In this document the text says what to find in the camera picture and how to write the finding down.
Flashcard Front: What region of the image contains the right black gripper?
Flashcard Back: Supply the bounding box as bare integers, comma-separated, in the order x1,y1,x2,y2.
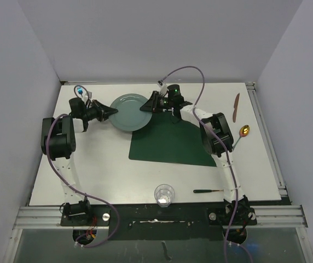
140,92,172,115

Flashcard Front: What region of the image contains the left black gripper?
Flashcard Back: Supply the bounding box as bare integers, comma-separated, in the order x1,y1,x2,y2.
83,99,119,122

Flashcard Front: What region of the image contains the grey-blue round plate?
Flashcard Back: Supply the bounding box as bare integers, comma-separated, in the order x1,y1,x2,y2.
109,94,152,132

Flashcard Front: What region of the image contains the dark green placemat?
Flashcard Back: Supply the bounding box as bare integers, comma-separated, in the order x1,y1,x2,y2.
129,112,216,167

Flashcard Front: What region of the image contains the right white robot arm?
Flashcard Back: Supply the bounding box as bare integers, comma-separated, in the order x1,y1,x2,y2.
140,91,256,224

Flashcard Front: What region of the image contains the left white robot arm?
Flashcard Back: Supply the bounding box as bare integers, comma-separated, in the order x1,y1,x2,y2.
41,97,118,225

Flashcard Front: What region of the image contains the blue metallic fork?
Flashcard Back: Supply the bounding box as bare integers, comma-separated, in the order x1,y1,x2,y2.
75,85,83,94

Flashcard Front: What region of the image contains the clear drinking glass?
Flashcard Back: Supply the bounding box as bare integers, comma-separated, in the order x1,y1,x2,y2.
154,184,175,208

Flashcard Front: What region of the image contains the brown knife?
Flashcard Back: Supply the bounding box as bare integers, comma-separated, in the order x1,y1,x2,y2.
232,93,240,123

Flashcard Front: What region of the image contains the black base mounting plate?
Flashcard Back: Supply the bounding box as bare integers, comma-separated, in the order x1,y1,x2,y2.
60,203,257,244

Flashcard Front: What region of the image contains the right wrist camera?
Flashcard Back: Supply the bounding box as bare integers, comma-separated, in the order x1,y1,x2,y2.
167,84,182,100

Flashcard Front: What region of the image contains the gold fork green handle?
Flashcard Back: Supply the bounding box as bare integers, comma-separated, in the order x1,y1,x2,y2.
193,189,224,193

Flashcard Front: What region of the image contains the gold spoon green handle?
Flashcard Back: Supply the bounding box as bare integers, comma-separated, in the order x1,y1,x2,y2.
233,124,250,150

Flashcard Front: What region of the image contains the aluminium right side rail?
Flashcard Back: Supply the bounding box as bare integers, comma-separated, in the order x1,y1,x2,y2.
245,82,288,197

